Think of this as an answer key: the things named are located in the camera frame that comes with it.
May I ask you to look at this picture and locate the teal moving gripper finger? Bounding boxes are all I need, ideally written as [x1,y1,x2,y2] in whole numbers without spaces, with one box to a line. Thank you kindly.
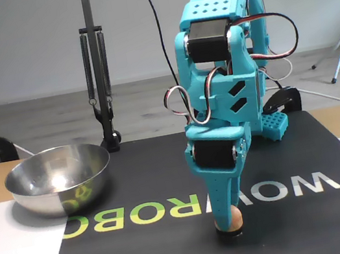
[182,134,260,237]

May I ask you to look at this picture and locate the orange wooden ball black base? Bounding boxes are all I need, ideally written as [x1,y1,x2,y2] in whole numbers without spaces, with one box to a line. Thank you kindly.
[210,205,247,246]

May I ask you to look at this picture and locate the black table clamp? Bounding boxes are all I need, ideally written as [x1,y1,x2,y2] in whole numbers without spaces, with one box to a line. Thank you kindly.
[261,84,304,118]

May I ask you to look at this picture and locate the thin black hanging cable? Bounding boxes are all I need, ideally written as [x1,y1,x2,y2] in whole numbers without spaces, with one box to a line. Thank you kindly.
[141,0,186,103]

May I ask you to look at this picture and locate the white folding stand legs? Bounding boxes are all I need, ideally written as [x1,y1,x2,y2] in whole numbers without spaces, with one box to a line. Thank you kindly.
[301,7,340,87]

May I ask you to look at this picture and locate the teal fixed gripper finger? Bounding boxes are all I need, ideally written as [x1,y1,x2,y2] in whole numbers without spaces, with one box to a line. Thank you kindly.
[226,171,249,210]

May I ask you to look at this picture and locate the teal gripper body black servo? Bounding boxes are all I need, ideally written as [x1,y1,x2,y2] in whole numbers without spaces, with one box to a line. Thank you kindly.
[184,113,257,174]

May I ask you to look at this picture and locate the metal bowl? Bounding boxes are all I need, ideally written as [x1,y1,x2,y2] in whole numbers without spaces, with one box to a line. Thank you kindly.
[0,137,119,227]

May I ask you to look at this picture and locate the red white black servo cable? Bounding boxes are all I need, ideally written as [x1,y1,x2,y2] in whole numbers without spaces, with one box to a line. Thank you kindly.
[160,69,223,132]
[230,8,303,66]
[259,55,296,84]

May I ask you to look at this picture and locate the black power cable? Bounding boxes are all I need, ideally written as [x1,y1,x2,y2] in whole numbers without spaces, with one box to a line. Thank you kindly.
[269,76,284,92]

